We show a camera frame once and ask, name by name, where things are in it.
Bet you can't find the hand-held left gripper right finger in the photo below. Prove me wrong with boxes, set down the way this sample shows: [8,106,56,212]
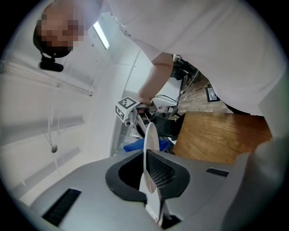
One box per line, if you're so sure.
[146,149,234,230]

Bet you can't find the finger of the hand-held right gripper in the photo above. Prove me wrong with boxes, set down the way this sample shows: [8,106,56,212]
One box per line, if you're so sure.
[131,112,151,138]

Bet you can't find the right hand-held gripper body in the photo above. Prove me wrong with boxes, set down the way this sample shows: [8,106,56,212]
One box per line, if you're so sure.
[115,96,158,126]

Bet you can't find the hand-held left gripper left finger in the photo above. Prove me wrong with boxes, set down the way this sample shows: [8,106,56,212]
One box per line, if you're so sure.
[29,150,162,231]

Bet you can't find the white round plate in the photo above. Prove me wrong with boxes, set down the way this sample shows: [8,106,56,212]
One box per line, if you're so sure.
[139,121,162,224]

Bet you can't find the blue cloth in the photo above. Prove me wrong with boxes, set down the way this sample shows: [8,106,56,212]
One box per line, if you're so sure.
[123,138,170,153]

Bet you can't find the person's right forearm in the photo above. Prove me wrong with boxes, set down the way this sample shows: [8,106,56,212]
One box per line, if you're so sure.
[137,52,174,105]

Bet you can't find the ceiling tube light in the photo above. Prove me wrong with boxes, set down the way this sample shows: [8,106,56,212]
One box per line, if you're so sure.
[92,19,111,51]

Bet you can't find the person's black trousers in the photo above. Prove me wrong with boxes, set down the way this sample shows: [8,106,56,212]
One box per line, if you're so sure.
[223,101,265,116]

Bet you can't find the person's white shirt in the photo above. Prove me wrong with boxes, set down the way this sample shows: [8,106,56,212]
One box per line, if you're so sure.
[99,0,289,116]

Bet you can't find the person's head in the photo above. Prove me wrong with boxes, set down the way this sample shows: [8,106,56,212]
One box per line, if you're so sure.
[33,0,100,58]

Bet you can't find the black head camera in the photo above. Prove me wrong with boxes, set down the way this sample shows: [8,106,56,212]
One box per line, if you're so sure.
[37,55,65,73]

